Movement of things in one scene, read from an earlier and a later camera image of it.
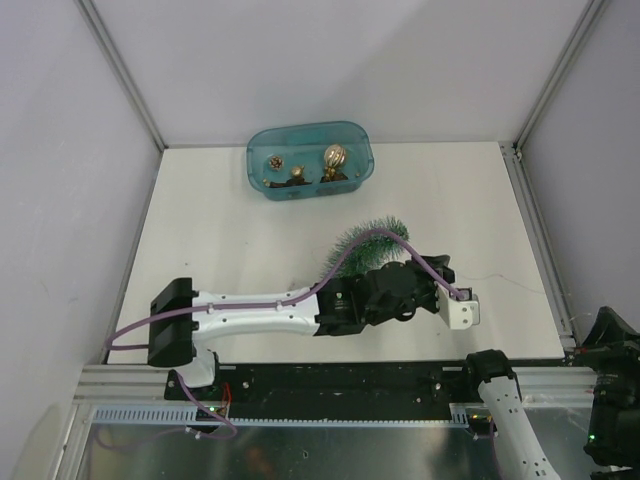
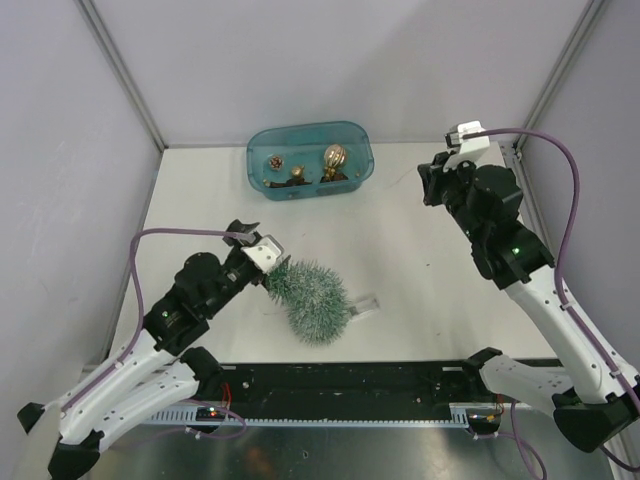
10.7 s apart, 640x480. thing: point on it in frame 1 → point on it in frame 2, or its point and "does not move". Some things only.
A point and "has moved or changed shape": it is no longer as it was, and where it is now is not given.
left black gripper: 429,279 → 238,227
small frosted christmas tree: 368,252 has moved or changed shape
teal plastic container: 311,160 does not move
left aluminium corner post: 94,17 does not move
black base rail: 332,390 does not move
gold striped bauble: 334,156 does not move
